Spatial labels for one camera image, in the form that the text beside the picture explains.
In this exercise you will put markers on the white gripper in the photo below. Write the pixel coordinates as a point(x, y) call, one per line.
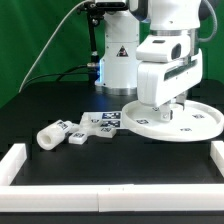
point(158, 83)

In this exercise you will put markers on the white left fence bar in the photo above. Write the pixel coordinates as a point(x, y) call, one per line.
point(12, 163)

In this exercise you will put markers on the white front fence bar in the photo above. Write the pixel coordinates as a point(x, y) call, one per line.
point(116, 198)

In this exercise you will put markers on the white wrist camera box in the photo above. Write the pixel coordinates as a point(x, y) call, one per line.
point(163, 49)

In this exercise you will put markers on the white sheet with markers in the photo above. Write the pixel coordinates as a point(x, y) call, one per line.
point(108, 119)

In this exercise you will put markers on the white round table top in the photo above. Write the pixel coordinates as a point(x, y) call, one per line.
point(194, 122)

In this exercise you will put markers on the white cross-shaped table base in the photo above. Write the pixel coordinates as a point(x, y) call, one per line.
point(89, 127)

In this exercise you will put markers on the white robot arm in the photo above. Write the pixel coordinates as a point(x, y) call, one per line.
point(126, 30)

